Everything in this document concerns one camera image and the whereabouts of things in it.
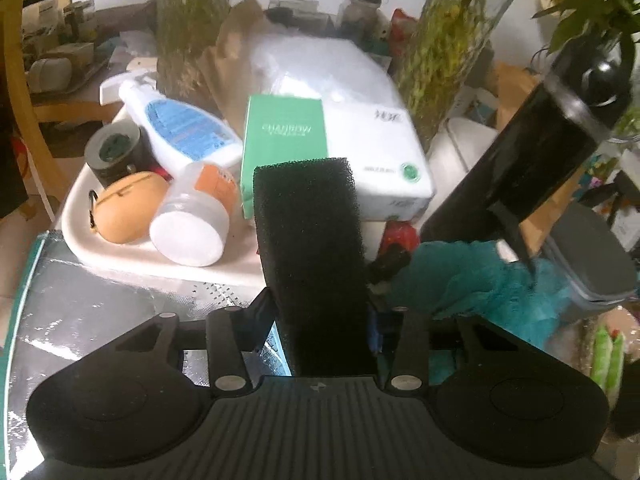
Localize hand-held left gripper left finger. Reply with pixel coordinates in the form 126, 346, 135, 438
115, 290, 276, 397

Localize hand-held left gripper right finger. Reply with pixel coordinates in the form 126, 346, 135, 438
369, 305, 508, 395

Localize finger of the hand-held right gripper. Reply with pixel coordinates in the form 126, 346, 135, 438
419, 80, 611, 267

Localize teal mesh bath loofah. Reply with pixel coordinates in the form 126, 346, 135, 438
387, 240, 571, 356

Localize black foam sponge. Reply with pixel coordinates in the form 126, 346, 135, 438
251, 156, 378, 378

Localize red and white packet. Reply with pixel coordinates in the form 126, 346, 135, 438
379, 221, 420, 261

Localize grey plastic bin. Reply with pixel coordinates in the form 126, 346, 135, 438
542, 204, 640, 318

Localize clear jar with white lid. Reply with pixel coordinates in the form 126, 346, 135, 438
149, 161, 240, 268

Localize silver foil insulated bag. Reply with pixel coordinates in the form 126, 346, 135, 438
0, 230, 293, 480

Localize white plastic tray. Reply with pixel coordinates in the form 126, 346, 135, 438
61, 57, 381, 292

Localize glass vase with green stems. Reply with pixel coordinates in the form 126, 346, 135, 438
156, 0, 237, 107
397, 0, 543, 153

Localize white tissue pack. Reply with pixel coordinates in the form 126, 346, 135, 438
245, 35, 437, 222

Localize orange egg-shaped case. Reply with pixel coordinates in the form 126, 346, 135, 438
89, 170, 170, 245

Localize green and white striped packet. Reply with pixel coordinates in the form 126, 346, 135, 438
589, 324, 627, 398

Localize small plush figure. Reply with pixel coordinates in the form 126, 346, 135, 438
340, 0, 392, 51

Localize black tape roll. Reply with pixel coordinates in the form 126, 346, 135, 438
84, 120, 173, 188

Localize white spray bottle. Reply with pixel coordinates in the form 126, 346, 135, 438
99, 72, 246, 178

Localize brown paper bag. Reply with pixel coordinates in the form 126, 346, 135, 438
196, 0, 273, 128

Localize boxes on shelf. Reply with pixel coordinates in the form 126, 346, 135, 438
22, 0, 98, 93

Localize wooden chair frame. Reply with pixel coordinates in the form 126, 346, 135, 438
0, 0, 118, 221

